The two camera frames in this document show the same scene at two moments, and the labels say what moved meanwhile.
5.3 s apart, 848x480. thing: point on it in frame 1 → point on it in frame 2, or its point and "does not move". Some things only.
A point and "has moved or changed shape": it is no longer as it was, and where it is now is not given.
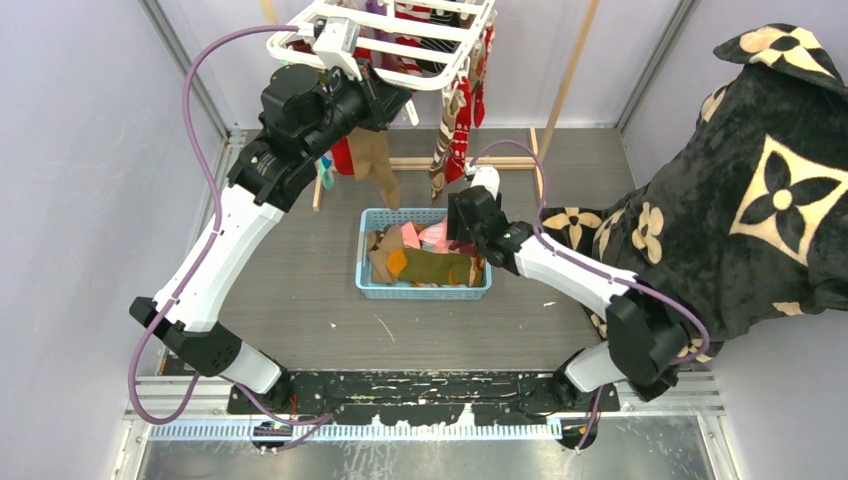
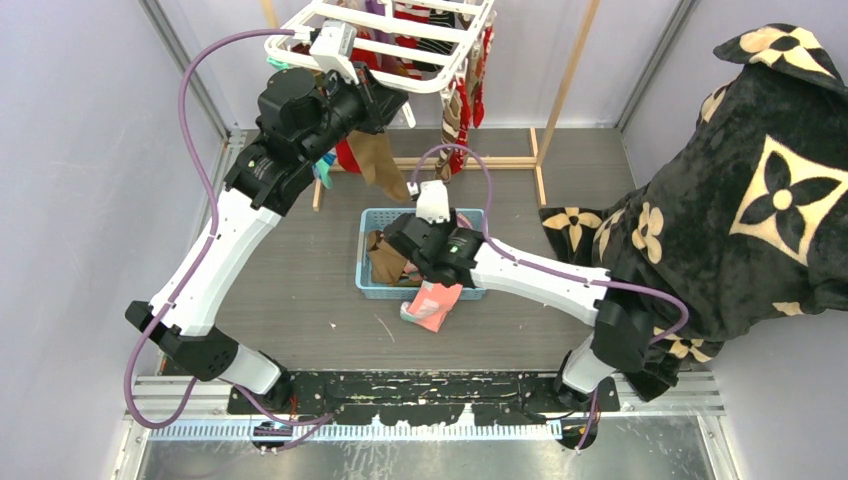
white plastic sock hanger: x=425 y=44 does not move
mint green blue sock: x=326 y=170 does not move
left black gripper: x=382 y=99 does not move
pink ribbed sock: x=433 y=239 has moved or changed shape
